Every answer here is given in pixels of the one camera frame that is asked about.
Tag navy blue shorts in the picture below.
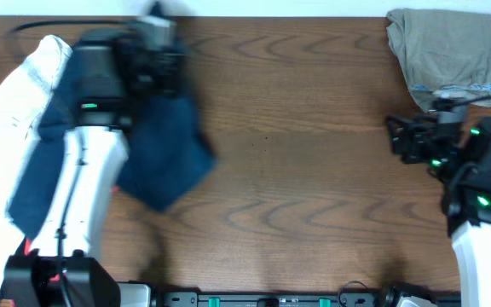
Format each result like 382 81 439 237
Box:
9 34 215 239

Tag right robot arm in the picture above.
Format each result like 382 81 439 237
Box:
385 116 491 306

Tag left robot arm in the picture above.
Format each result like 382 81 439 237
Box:
2 29 183 306

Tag khaki folded shorts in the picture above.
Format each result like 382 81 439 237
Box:
386 9 491 112

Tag white garment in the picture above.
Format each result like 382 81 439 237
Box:
0 35 72 287

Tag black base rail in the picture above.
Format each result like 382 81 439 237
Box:
155 292 378 307

